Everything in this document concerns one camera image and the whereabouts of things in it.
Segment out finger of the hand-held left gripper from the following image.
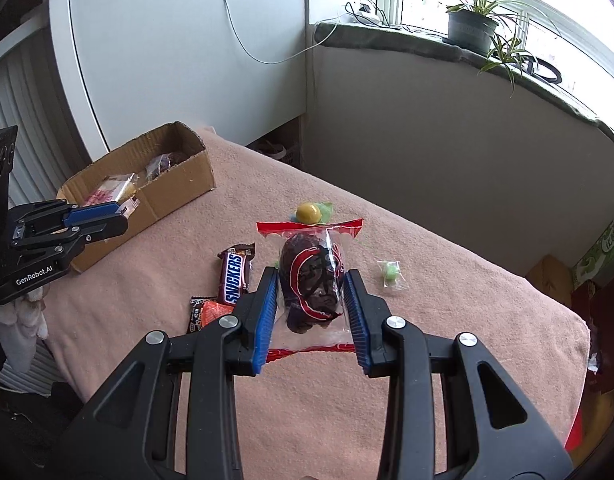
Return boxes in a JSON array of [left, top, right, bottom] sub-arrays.
[[62, 201, 128, 226], [69, 215, 130, 256]]

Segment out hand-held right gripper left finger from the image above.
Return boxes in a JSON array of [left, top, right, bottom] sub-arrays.
[[62, 266, 280, 480]]

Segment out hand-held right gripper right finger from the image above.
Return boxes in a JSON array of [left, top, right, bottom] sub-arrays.
[[343, 268, 575, 480]]

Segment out sliced bread packet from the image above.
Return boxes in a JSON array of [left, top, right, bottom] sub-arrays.
[[82, 172, 142, 218]]

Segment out brown chocolate bar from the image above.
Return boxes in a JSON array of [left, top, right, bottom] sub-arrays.
[[217, 242, 257, 307]]

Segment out pale green candy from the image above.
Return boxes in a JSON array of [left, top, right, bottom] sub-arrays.
[[377, 259, 410, 291]]

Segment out date packet with red swirl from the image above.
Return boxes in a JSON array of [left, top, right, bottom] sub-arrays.
[[257, 217, 365, 363]]

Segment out dark orange snack packet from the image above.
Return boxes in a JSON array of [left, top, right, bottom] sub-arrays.
[[188, 295, 238, 335]]

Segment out cardboard box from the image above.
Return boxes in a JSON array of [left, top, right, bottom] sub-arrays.
[[57, 121, 216, 274]]

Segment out yellow candy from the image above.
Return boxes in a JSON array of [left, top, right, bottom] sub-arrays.
[[291, 201, 335, 226]]

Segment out person's left hand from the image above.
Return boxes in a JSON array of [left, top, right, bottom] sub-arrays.
[[0, 285, 50, 356]]

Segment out white slatted panel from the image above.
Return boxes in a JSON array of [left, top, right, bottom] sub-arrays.
[[0, 25, 108, 211]]

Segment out white cabinet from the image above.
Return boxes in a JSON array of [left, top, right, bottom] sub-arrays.
[[47, 0, 308, 161]]

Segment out large open red box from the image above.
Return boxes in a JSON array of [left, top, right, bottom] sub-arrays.
[[570, 275, 614, 396]]

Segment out green paper bag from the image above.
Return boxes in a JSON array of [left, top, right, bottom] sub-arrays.
[[572, 220, 614, 286]]

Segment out potted spider plant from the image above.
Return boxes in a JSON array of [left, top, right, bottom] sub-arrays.
[[422, 0, 560, 98]]

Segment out white power strip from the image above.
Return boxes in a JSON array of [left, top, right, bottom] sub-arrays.
[[344, 0, 388, 26]]

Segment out white framed window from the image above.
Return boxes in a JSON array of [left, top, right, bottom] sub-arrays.
[[307, 0, 614, 141]]

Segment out white cable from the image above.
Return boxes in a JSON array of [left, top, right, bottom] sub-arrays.
[[219, 0, 338, 66]]

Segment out black ring light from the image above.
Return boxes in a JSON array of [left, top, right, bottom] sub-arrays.
[[520, 55, 563, 86]]

